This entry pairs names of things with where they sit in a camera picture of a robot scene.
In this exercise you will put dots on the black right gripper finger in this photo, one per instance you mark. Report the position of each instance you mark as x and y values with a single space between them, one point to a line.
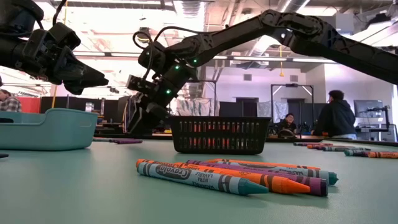
148 126
135 115

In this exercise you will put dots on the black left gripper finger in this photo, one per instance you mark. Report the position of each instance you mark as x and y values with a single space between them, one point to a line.
76 89
84 74

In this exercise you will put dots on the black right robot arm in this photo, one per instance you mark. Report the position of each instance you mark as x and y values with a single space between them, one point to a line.
311 31

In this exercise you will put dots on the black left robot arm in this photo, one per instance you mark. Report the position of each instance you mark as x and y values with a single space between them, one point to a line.
12 53

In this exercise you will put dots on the black partition panels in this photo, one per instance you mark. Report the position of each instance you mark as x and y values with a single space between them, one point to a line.
74 105

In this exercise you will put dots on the red partition panel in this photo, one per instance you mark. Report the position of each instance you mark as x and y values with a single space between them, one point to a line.
29 105

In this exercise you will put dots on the teal plastic bin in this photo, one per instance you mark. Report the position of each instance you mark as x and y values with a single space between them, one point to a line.
56 133

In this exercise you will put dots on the person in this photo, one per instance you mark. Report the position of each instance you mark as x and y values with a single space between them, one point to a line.
9 104
287 124
334 118

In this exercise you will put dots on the black plastic basket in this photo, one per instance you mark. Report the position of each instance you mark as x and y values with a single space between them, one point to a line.
217 119

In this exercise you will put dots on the ceiling light strip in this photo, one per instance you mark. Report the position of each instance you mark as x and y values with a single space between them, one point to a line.
258 58

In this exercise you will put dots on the black computer monitor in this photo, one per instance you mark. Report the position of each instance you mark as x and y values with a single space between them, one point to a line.
368 108

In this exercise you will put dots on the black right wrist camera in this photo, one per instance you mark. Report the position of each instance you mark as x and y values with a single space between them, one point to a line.
136 83

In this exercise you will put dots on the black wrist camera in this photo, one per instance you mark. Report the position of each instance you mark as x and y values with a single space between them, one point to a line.
63 34
136 83

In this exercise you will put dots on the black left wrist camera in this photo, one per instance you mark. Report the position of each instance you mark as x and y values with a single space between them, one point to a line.
63 34

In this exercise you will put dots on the black metal frame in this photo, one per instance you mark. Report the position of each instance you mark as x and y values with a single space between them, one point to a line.
271 105

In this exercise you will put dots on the black table border frame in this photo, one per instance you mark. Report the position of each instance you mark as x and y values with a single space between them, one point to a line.
373 142

